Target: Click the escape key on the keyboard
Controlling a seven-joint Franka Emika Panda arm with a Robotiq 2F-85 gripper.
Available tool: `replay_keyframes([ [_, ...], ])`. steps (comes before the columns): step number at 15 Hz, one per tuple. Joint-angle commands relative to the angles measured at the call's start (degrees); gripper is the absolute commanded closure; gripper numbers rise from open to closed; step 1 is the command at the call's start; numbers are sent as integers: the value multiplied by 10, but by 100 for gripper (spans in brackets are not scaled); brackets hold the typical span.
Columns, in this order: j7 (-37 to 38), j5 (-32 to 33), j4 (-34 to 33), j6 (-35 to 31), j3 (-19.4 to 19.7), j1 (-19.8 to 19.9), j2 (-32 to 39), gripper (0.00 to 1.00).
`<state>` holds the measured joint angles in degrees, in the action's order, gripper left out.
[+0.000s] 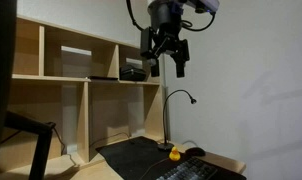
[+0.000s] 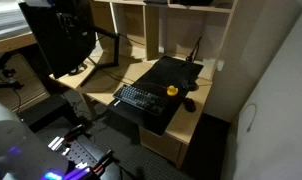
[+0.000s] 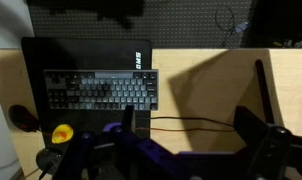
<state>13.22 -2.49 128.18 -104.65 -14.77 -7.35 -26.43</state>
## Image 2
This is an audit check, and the dark grey mechanical keyboard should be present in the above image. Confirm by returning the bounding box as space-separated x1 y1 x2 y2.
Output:
112 84 169 117

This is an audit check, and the yellow rubber duck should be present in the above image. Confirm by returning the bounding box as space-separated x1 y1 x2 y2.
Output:
166 85 179 97

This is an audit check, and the black desk mat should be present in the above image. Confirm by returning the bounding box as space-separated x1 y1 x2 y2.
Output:
107 55 205 136

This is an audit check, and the black round puck object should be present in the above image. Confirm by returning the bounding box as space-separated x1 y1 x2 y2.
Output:
182 81 199 92

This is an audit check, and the black computer mouse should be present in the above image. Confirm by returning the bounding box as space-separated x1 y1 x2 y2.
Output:
183 97 197 113

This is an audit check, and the light wooden desk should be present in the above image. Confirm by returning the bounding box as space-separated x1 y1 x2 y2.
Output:
49 53 214 170

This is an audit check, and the black monitor stand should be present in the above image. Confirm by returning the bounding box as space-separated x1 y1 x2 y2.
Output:
79 25 121 88

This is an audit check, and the thin black stand rod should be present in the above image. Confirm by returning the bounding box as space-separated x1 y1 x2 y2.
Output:
185 35 203 63

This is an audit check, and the light wooden shelf hutch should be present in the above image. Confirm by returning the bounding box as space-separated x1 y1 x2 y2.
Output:
90 0 239 81

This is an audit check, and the black computer monitor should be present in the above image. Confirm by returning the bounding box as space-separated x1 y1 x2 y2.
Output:
18 0 97 80

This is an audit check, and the black office chair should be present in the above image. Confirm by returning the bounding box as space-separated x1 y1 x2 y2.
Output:
0 52 25 91

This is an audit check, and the thin red cable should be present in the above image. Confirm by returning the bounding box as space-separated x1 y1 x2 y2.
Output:
136 81 169 90

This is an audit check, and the black desk cable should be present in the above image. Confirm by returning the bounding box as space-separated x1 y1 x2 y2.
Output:
100 66 136 85

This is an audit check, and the red handled clamp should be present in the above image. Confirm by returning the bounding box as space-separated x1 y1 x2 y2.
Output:
91 149 114 173
63 124 87 142

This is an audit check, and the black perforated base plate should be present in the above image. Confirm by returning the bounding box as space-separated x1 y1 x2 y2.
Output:
61 134 107 168

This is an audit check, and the grey wall cable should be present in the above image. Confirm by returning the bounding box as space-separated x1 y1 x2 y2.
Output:
245 102 258 133

